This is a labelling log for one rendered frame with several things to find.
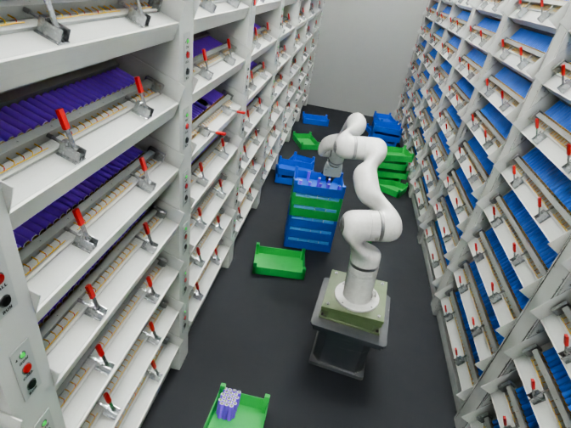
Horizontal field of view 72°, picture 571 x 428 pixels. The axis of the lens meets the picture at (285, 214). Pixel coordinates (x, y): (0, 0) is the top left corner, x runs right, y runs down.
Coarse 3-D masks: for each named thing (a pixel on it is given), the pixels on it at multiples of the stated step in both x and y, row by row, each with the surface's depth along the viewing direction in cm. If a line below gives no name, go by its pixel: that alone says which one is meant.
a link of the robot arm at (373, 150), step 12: (360, 144) 167; (372, 144) 167; (384, 144) 168; (360, 156) 169; (372, 156) 163; (384, 156) 167; (360, 168) 160; (372, 168) 160; (360, 180) 158; (372, 180) 157; (360, 192) 157; (372, 192) 154; (372, 204) 156; (384, 204) 151; (384, 216) 147; (396, 216) 148; (384, 228) 145; (396, 228) 146; (384, 240) 149
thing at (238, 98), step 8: (216, 88) 175; (224, 88) 174; (232, 88) 174; (224, 96) 174; (232, 96) 174; (240, 96) 175; (208, 104) 161; (232, 104) 173; (240, 104) 177; (232, 112) 167; (216, 120) 154; (224, 120) 158; (208, 128) 146; (216, 128) 149; (192, 136) 136; (200, 136) 139; (216, 136) 153; (192, 144) 124; (200, 144) 134; (192, 152) 125; (200, 152) 137; (192, 160) 132
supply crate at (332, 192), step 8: (296, 168) 244; (296, 176) 246; (304, 176) 248; (312, 176) 248; (320, 176) 247; (296, 184) 229; (304, 184) 241; (312, 184) 243; (336, 184) 247; (296, 192) 232; (304, 192) 232; (312, 192) 231; (320, 192) 231; (328, 192) 231; (336, 192) 231; (344, 192) 231
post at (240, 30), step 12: (228, 24) 161; (240, 24) 160; (240, 36) 162; (252, 36) 170; (240, 72) 170; (228, 84) 174; (240, 84) 173; (240, 108) 178; (240, 120) 181; (240, 132) 187; (240, 144) 192; (228, 168) 194; (240, 168) 204; (228, 204) 205; (228, 228) 213; (228, 252) 221; (228, 264) 226
